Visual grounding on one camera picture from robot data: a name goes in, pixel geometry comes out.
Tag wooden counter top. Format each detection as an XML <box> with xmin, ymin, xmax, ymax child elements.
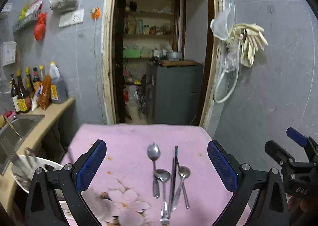
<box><xmin>1</xmin><ymin>97</ymin><xmax>76</xmax><ymax>214</ymax></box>

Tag large steel spoon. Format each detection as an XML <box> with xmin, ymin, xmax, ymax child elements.
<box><xmin>147</xmin><ymin>142</ymin><xmax>161</xmax><ymax>199</ymax></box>

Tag blue tipped steel chopstick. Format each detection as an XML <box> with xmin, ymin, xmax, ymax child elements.
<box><xmin>168</xmin><ymin>145</ymin><xmax>178</xmax><ymax>218</ymax></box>

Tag grey cabinet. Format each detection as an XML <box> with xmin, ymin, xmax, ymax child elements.
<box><xmin>145</xmin><ymin>63</ymin><xmax>203</xmax><ymax>125</ymax></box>

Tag steel sink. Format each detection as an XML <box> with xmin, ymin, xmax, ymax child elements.
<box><xmin>1</xmin><ymin>114</ymin><xmax>45</xmax><ymax>175</ymax></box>

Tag red plastic bag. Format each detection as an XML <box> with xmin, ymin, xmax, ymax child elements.
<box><xmin>34</xmin><ymin>12</ymin><xmax>47</xmax><ymax>41</ymax></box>

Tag wooden board on cabinet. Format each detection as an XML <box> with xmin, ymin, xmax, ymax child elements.
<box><xmin>158</xmin><ymin>60</ymin><xmax>199</xmax><ymax>67</ymax></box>

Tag clear plastic bag on door frame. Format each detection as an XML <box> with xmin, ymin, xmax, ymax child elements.
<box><xmin>210</xmin><ymin>4</ymin><xmax>231</xmax><ymax>41</ymax></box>

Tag brown sauce pouch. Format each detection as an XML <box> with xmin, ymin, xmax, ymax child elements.
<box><xmin>38</xmin><ymin>75</ymin><xmax>51</xmax><ymax>110</ymax></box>

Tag right hand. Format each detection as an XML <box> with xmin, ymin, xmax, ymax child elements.
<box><xmin>287</xmin><ymin>194</ymin><xmax>317</xmax><ymax>212</ymax></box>

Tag white wall socket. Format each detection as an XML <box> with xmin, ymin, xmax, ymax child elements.
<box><xmin>58</xmin><ymin>9</ymin><xmax>85</xmax><ymax>28</ymax></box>

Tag dark wooden door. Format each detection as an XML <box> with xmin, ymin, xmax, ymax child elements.
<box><xmin>112</xmin><ymin>0</ymin><xmax>126</xmax><ymax>124</ymax></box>

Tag green box on shelf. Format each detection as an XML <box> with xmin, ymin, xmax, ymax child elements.
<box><xmin>123</xmin><ymin>49</ymin><xmax>141</xmax><ymax>59</ymax></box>

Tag dark soy sauce bottle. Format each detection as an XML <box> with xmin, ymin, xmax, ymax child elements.
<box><xmin>16</xmin><ymin>70</ymin><xmax>31</xmax><ymax>113</ymax></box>

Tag steel pot on cabinet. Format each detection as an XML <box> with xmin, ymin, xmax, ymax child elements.
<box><xmin>167</xmin><ymin>51</ymin><xmax>182</xmax><ymax>61</ymax></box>

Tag pink floral table cloth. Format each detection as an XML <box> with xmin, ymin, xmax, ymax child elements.
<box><xmin>62</xmin><ymin>124</ymin><xmax>232</xmax><ymax>225</ymax></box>

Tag white wall box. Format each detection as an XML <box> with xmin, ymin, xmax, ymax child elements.
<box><xmin>2</xmin><ymin>41</ymin><xmax>17</xmax><ymax>66</ymax></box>

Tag grey wall shelf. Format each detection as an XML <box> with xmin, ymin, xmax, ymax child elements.
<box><xmin>13</xmin><ymin>10</ymin><xmax>42</xmax><ymax>33</ymax></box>

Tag orange wall hook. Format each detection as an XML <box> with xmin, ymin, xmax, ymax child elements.
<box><xmin>90</xmin><ymin>7</ymin><xmax>101</xmax><ymax>20</ymax></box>

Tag large vinegar jug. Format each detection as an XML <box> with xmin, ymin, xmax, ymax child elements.
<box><xmin>49</xmin><ymin>62</ymin><xmax>68</xmax><ymax>104</ymax></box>

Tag cream rubber gloves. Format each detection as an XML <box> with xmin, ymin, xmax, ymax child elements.
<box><xmin>228</xmin><ymin>23</ymin><xmax>268</xmax><ymax>68</ymax></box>

